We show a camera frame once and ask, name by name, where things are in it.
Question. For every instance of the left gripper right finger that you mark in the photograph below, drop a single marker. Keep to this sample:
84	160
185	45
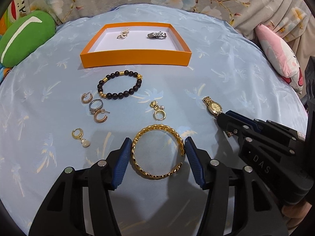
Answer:
255	212

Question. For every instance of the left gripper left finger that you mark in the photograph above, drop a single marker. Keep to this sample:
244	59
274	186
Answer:
61	212

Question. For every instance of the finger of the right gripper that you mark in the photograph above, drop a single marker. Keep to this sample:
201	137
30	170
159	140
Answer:
228	128
240	120

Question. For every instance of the gold wristwatch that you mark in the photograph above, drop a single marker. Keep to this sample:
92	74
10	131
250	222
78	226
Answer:
213	107

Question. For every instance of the gold earring with pearl drop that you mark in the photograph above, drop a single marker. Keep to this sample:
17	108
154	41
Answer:
78	134

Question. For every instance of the gold earring with disc drop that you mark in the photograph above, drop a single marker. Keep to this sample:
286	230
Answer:
159	113

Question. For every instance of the gold twisted bangle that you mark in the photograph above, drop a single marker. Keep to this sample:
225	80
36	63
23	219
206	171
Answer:
157	152

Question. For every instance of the gold hoop earring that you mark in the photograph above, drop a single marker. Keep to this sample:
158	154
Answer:
86	98
100	116

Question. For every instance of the right hand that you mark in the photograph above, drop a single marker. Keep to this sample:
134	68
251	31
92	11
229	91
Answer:
294	214

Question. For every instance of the pink cartoon pillow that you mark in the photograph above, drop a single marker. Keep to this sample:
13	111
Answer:
281	57

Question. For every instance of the light blue palm-print sheet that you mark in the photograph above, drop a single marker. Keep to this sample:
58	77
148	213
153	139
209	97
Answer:
41	101

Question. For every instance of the silver wristwatch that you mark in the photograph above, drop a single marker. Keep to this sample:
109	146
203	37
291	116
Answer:
157	35

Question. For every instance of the pearl crystal brooch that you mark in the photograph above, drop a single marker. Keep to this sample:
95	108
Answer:
123	34

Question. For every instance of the orange shallow box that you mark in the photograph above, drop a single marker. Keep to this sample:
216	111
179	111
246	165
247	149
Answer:
104	49

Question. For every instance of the green plush cushion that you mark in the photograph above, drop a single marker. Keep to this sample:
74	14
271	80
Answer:
25	36

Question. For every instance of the colourful cartoon bedsheet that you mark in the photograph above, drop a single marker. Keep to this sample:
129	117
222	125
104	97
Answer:
15	10

